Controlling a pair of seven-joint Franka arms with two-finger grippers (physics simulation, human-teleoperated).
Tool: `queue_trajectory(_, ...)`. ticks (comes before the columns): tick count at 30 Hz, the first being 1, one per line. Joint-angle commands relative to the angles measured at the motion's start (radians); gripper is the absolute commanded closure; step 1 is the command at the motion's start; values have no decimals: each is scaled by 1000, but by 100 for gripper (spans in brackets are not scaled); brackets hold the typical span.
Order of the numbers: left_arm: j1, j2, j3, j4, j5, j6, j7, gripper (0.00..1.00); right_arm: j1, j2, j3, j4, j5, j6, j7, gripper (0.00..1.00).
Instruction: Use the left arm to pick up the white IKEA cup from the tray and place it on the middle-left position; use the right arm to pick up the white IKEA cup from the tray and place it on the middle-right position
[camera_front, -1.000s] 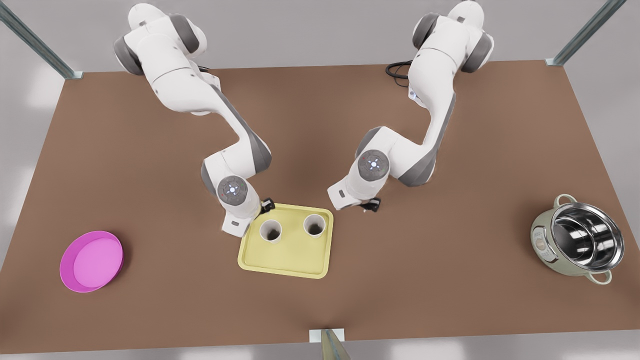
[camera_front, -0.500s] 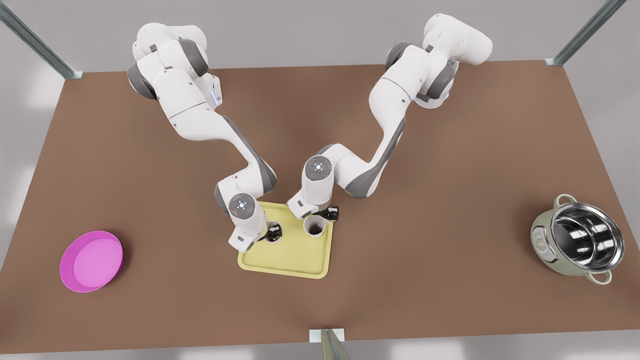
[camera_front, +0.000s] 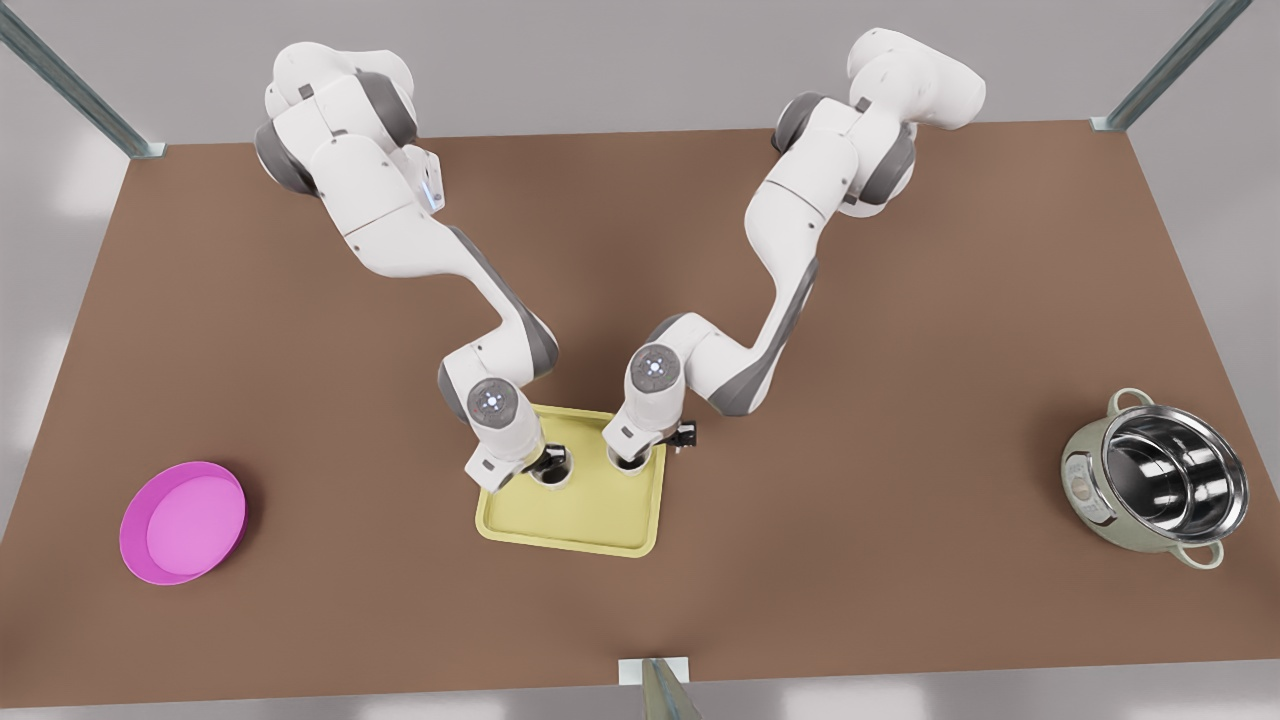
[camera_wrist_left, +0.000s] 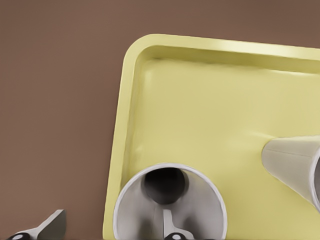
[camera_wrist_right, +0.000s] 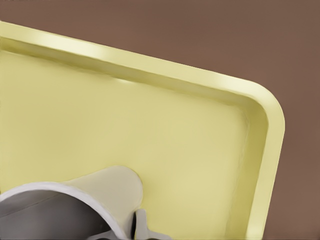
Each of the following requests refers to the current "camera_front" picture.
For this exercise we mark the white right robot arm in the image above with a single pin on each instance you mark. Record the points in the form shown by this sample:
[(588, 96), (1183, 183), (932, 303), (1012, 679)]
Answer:
[(390, 215)]

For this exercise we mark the white IKEA cup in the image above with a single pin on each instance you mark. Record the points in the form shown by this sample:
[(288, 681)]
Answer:
[(632, 466), (552, 472)]

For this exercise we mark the pink round plate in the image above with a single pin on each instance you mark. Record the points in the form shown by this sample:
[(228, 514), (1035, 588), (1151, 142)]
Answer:
[(183, 521)]

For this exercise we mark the yellow-green plastic tray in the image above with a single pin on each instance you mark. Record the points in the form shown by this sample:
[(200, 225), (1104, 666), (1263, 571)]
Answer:
[(575, 505)]

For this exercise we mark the silver frame post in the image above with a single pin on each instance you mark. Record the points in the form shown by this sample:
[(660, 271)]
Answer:
[(662, 690), (70, 82), (1170, 65)]

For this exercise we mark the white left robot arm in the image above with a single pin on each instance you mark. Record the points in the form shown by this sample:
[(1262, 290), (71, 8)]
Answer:
[(800, 210)]

